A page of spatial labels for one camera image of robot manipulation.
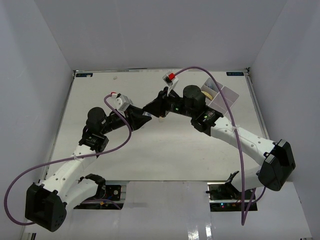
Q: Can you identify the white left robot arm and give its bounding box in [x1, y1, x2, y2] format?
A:
[25, 105, 152, 232]

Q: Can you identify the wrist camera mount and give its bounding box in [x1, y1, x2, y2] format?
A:
[162, 72, 179, 96]
[111, 92, 133, 112]

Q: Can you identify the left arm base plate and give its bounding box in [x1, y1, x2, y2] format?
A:
[74, 185, 127, 210]

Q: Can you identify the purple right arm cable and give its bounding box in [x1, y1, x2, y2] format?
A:
[174, 66, 266, 226]

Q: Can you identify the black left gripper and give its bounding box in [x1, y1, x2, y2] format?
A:
[101, 104, 152, 135]

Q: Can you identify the white divided organizer box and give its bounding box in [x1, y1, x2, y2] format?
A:
[200, 77, 239, 119]

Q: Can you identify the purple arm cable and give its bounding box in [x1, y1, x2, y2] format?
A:
[174, 66, 266, 226]
[4, 94, 133, 226]

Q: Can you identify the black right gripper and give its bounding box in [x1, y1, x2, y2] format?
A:
[143, 86, 195, 118]

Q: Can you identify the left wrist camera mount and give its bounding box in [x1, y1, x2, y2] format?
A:
[111, 92, 133, 112]

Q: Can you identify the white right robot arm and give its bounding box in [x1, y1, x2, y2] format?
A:
[143, 85, 296, 200]

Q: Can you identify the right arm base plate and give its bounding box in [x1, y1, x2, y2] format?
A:
[205, 171, 242, 213]

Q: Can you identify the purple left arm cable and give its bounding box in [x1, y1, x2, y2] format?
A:
[4, 94, 133, 226]

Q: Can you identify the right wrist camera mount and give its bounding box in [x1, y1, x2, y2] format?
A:
[162, 72, 179, 96]

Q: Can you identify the blue capped small marker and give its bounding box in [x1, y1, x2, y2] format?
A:
[142, 112, 152, 117]

